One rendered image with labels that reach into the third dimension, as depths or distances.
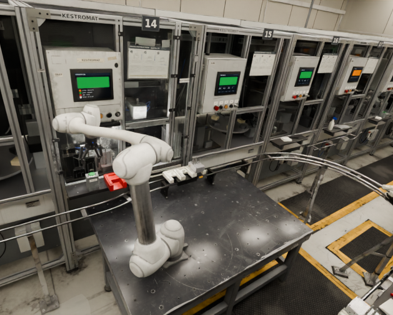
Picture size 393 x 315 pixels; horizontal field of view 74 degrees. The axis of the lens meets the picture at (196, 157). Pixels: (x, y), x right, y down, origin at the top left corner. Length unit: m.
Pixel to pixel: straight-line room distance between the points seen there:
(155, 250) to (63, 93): 1.08
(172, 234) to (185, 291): 0.34
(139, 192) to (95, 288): 1.40
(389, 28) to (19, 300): 9.88
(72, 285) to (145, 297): 1.08
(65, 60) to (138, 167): 0.83
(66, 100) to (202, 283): 1.39
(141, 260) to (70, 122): 0.86
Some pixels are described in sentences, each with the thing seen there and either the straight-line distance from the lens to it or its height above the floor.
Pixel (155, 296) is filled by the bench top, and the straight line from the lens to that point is 1.68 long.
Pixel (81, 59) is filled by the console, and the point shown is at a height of 1.78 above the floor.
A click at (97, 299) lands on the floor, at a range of 2.52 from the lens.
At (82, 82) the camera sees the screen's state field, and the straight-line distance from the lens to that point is 1.79.
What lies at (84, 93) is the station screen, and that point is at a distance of 1.80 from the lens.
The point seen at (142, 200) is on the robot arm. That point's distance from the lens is 1.35.
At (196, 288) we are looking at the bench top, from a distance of 1.72.
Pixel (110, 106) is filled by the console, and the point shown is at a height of 1.48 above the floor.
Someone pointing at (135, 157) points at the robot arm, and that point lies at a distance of 1.23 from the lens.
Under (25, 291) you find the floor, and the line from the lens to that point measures 2.72.
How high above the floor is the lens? 2.10
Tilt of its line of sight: 29 degrees down
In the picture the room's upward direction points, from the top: 7 degrees clockwise
